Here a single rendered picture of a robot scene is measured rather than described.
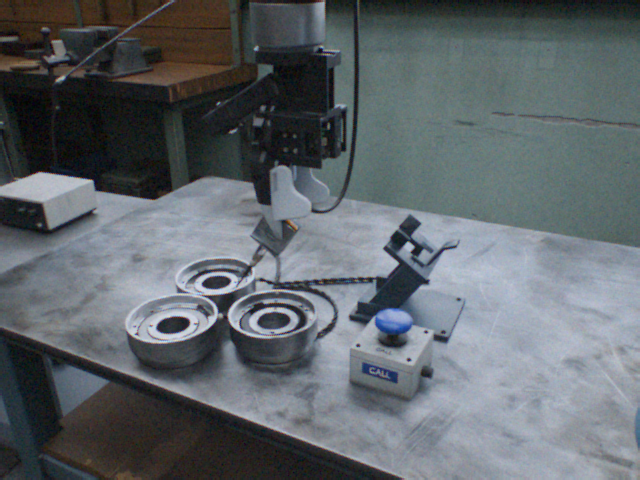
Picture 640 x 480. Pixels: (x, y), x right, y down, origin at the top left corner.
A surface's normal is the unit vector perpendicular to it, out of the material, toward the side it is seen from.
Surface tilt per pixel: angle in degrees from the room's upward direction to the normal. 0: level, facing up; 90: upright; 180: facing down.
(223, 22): 90
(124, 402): 0
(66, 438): 0
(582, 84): 90
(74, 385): 0
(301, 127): 90
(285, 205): 88
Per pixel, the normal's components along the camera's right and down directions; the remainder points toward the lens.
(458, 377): -0.01, -0.90
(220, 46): -0.46, 0.38
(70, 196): 0.92, 0.15
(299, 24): 0.37, 0.39
